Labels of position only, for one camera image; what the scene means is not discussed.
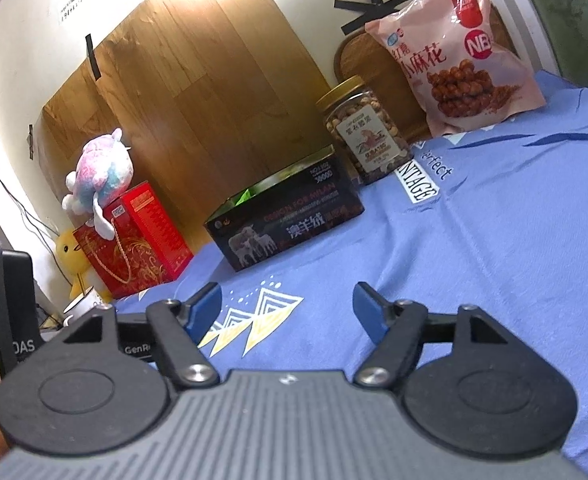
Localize pink blue plush toy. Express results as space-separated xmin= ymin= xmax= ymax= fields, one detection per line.
xmin=62 ymin=128 xmax=134 ymax=240

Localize red gift bag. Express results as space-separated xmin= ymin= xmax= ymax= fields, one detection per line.
xmin=74 ymin=182 xmax=193 ymax=299

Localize yellow plush duck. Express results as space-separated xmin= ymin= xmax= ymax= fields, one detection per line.
xmin=55 ymin=230 xmax=112 ymax=304

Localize pink fried twist snack bag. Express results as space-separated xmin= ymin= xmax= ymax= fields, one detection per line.
xmin=364 ymin=0 xmax=546 ymax=136

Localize blue printed cloth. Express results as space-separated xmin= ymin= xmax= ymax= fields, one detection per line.
xmin=116 ymin=73 xmax=588 ymax=474

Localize white enamel mug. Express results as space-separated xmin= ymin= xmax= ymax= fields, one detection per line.
xmin=63 ymin=287 xmax=112 ymax=327

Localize wooden board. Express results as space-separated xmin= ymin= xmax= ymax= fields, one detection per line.
xmin=35 ymin=0 xmax=331 ymax=250

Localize nut jar with gold lid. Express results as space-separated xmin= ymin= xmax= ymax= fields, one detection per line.
xmin=315 ymin=76 xmax=413 ymax=184

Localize black cashmere cardboard box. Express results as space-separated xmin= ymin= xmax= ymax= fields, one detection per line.
xmin=205 ymin=145 xmax=364 ymax=271

